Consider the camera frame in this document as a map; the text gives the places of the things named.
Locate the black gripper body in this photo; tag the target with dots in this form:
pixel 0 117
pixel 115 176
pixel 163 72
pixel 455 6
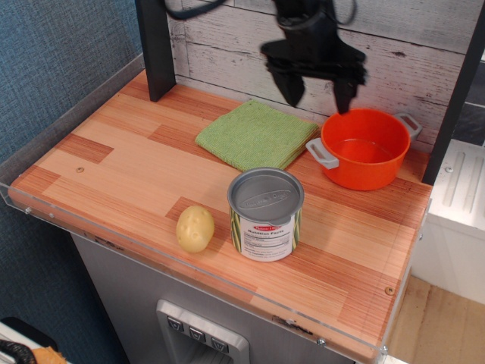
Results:
pixel 312 48

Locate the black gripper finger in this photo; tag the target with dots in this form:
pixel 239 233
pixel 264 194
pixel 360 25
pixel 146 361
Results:
pixel 344 90
pixel 291 86

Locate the orange toy pot grey handles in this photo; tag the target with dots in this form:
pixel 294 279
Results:
pixel 364 148

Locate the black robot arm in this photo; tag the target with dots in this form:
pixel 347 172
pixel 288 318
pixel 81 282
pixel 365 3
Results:
pixel 305 9

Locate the green folded cloth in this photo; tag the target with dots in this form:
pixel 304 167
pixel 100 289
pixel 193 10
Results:
pixel 255 135

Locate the toy tin can grey lid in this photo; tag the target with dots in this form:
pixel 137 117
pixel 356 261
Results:
pixel 265 213

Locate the yellow toy potato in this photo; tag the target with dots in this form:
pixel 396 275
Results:
pixel 195 228

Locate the white toy sink unit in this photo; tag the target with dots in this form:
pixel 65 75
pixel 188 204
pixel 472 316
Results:
pixel 450 251

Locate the clear acrylic edge guard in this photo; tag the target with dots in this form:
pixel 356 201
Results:
pixel 340 287

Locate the grey toy fridge cabinet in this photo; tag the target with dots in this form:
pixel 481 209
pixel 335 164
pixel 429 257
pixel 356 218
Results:
pixel 130 290

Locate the silver ice dispenser panel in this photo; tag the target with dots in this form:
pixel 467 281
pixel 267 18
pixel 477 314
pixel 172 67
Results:
pixel 190 338

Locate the orange fuzzy toy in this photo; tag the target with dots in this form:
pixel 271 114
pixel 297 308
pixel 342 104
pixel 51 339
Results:
pixel 47 355

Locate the white black object corner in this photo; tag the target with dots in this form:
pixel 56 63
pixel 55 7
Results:
pixel 18 339

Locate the dark grey right post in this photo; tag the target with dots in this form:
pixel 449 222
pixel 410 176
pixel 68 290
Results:
pixel 459 94

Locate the dark grey post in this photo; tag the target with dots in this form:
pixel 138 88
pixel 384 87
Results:
pixel 156 47
pixel 459 94

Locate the dark grey left post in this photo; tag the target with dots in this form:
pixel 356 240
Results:
pixel 156 47

